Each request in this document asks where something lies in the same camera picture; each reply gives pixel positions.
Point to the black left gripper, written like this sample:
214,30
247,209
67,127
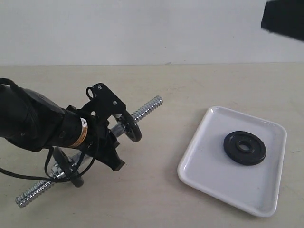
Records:
90,134

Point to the chrome threaded dumbbell bar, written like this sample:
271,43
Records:
42,186

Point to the black weight plate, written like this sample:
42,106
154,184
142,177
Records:
131,128
244,148
61,158

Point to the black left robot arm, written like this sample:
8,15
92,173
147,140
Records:
31,121

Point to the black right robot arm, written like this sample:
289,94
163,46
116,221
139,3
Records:
285,18

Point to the chrome star collar nut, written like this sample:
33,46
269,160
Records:
57,171

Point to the white rectangular plastic tray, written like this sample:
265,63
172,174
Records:
206,167

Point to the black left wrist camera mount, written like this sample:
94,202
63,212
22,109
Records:
103,102

